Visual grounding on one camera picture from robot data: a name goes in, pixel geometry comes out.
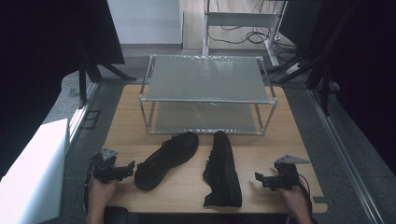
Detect white power strip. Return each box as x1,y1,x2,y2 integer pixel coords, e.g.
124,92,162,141
285,62,303,76

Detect black curtain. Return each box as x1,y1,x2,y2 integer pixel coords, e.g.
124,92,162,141
0,0,126,180
278,0,396,176

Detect person's right hand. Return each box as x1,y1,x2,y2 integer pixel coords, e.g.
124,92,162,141
277,187,308,217

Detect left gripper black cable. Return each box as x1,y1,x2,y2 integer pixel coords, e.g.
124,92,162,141
82,156,95,216

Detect black metal stand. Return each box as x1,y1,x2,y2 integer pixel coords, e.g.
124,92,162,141
74,36,138,108
267,18,347,117

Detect aluminium floor rail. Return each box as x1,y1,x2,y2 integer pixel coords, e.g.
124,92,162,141
65,82,101,147
307,88,386,224

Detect person's dark clothing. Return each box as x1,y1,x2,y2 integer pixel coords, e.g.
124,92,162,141
103,206,141,224

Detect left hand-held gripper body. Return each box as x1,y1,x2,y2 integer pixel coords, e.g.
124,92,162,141
92,146,126,185

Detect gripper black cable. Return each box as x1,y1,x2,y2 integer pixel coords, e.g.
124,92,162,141
82,156,95,216
295,173,314,220

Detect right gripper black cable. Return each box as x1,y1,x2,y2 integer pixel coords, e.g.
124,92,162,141
295,173,314,220

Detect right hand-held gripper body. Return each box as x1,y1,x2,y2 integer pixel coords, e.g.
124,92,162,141
263,153,311,191

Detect white box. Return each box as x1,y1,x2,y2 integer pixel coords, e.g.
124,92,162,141
0,118,70,224

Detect white metal desk frame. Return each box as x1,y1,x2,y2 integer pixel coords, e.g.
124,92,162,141
202,0,288,68

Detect grey two-tier metal shoe rack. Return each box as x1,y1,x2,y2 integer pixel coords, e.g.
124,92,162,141
138,54,278,136

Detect dark floor hatch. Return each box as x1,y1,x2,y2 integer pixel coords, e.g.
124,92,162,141
80,109,102,131

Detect black floor cables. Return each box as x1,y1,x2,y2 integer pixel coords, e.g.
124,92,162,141
207,24,298,54

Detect black lace-up shoe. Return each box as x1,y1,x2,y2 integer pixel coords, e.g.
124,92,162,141
134,131,200,191
202,130,243,208

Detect person's left hand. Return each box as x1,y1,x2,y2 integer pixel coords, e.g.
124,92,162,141
88,177,120,216

